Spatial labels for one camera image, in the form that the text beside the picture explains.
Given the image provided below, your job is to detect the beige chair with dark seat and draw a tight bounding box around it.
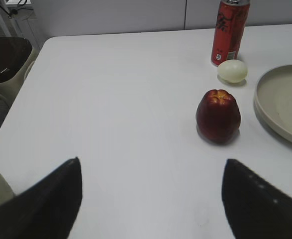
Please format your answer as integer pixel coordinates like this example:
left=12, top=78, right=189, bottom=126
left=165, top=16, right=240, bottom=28
left=0, top=37, right=40, bottom=136

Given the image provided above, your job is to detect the beige ceramic plate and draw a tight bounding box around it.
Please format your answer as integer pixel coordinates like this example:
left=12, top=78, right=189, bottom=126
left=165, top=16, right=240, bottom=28
left=254, top=65, right=292, bottom=143

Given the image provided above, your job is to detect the dark red apple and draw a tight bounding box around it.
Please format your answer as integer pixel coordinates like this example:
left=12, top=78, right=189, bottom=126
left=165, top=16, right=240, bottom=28
left=195, top=89, right=241, bottom=144

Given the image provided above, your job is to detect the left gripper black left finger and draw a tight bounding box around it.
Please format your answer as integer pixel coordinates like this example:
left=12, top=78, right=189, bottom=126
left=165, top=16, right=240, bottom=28
left=0, top=157, right=83, bottom=239

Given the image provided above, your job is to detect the white egg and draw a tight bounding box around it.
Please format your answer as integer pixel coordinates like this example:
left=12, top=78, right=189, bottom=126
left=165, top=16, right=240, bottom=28
left=217, top=60, right=248, bottom=83

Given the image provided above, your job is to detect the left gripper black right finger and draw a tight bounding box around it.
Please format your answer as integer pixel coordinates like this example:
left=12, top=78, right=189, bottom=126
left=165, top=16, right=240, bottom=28
left=222, top=159, right=292, bottom=239

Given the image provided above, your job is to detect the red drink can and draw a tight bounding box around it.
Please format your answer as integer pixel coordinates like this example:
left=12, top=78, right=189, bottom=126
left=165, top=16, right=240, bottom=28
left=211, top=0, right=250, bottom=66

